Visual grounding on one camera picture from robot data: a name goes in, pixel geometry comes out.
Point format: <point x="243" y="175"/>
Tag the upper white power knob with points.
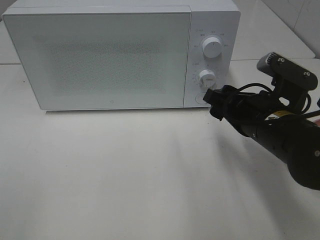
<point x="212" y="47"/>

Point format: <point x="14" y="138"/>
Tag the lower white timer knob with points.
<point x="207" y="78"/>

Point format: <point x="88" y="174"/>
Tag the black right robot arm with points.
<point x="298" y="145"/>

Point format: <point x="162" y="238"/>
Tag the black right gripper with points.
<point x="246" y="112"/>

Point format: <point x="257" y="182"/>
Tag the white microwave oven body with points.
<point x="208" y="18"/>

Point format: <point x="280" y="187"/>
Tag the white microwave door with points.
<point x="103" y="61"/>

